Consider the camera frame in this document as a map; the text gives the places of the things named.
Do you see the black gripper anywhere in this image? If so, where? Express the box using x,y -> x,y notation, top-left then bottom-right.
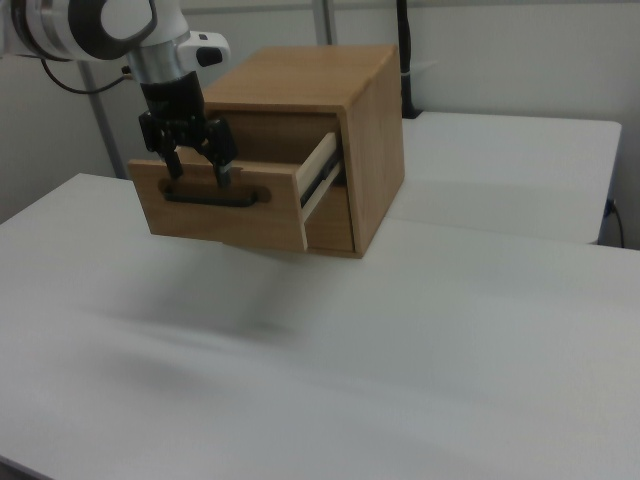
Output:
138,70 -> 237,190

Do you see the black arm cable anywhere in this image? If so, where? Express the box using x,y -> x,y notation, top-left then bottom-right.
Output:
39,58 -> 136,96

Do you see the wooden drawer cabinet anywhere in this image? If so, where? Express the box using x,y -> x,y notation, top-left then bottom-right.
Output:
201,43 -> 405,260

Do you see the wooden drawer with black handle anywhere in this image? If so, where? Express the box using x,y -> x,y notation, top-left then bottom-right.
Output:
127,131 -> 343,252

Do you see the black cable at table edge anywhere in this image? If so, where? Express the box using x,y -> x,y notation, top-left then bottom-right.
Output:
605,198 -> 627,249

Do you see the black camera stand pole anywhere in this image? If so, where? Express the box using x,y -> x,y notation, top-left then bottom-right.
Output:
395,0 -> 421,120

